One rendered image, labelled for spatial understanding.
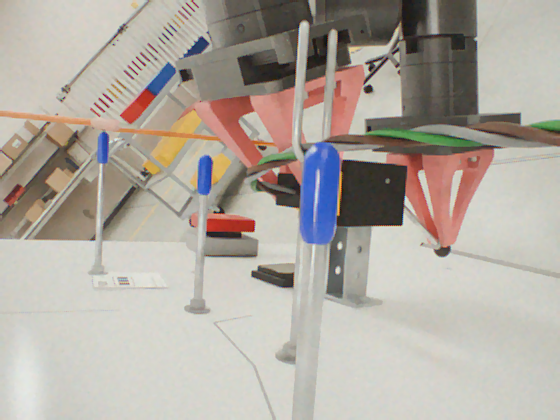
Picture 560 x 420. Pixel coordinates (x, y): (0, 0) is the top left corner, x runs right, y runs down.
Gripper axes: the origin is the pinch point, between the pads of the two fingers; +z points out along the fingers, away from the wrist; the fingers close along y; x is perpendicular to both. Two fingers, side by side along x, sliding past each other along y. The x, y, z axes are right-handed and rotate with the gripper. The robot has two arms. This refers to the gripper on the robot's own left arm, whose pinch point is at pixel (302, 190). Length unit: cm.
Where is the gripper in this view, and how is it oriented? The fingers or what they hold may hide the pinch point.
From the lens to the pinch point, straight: 32.1
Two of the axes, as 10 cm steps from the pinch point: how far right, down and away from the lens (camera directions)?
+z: 2.4, 9.2, 3.2
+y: 6.5, 1.0, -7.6
